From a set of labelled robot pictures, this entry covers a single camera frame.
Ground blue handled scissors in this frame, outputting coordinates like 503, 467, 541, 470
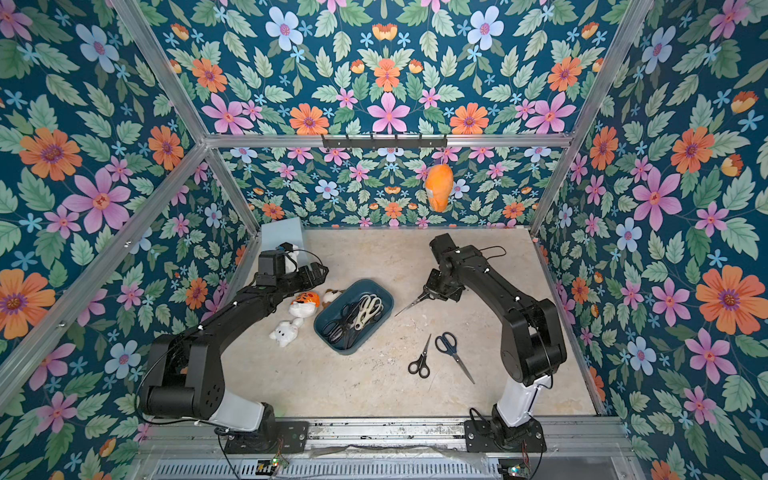
435, 331, 475, 384

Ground small dark scissors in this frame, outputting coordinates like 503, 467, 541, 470
395, 287, 433, 316

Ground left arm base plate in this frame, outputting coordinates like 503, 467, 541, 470
224, 420, 309, 455

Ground small black scissors bottom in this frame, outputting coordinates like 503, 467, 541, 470
407, 335, 431, 379

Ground large black scissors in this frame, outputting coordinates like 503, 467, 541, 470
321, 304, 358, 350

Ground brown white plush toy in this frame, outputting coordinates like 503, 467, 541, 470
321, 289, 344, 308

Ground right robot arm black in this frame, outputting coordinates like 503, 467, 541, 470
422, 234, 567, 452

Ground black hook rail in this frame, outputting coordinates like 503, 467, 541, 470
321, 134, 448, 150

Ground teal storage box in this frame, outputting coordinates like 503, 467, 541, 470
314, 279, 394, 355

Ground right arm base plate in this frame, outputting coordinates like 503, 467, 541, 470
463, 419, 547, 453

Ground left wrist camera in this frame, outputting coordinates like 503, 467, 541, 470
255, 242, 299, 285

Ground light blue box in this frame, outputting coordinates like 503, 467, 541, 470
259, 218, 305, 252

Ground tiger plush toy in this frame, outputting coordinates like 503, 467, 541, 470
288, 291, 321, 319

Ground beige kitchen scissors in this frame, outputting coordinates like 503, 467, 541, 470
352, 294, 383, 331

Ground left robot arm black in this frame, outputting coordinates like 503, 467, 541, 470
136, 243, 329, 433

